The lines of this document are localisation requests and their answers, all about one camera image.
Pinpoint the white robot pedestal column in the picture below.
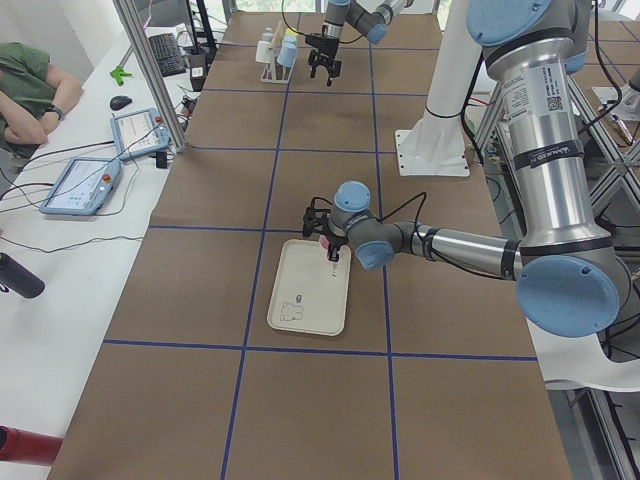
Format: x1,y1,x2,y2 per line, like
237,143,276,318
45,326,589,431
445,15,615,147
423,0,481,136

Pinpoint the green toy figure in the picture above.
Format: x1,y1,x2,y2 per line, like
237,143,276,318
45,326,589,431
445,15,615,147
110,65,133,86

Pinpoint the black computer mouse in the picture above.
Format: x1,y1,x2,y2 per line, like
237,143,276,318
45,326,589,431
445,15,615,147
109,95,133,111

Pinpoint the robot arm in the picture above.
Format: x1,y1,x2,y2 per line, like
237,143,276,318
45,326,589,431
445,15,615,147
304,0,413,86
303,1,632,338

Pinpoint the yellow plastic cup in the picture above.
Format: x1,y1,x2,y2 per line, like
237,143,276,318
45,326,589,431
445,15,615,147
283,32,297,46

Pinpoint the light blue plastic cup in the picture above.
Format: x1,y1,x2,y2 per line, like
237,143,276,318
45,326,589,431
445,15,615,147
276,43,297,68

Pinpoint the black water bottle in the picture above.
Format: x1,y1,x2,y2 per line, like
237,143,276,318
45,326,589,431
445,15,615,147
1,253,45,299

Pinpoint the far blue teach pendant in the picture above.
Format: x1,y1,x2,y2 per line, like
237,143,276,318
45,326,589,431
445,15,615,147
110,108,170,162

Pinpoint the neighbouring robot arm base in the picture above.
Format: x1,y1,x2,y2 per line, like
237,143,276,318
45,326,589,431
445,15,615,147
592,71,639,146

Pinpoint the aluminium frame post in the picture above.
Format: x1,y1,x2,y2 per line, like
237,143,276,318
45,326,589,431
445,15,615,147
113,0,186,152

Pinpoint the blue teach pendant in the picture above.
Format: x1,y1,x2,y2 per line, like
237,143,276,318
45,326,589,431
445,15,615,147
110,108,170,162
39,157,121,216

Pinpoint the seated person in green shirt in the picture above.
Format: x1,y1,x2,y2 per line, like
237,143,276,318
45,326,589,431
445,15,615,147
1,42,83,168

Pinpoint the white wire cup rack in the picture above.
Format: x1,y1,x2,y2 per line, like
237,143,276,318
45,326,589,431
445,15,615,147
261,20,295,84

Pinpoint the white chair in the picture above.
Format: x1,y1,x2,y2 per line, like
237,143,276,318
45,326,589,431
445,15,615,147
527,320,639,393

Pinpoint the cream tray with bear drawing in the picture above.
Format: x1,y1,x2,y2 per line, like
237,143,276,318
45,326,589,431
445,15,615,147
267,239,351,336

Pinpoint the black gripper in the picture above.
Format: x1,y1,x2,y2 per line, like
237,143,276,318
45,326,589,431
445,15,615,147
302,197,348,262
304,33,341,87

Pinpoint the black keyboard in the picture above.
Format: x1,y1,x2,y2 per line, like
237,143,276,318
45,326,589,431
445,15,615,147
148,33,186,77

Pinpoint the near blue teach pendant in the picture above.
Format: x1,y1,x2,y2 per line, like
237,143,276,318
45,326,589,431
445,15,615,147
39,157,121,216

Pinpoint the pale green plastic cup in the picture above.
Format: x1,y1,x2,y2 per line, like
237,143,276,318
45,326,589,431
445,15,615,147
255,40,272,64

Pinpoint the red cylinder object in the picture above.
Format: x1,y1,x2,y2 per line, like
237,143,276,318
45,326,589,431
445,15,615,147
1,426,63,466

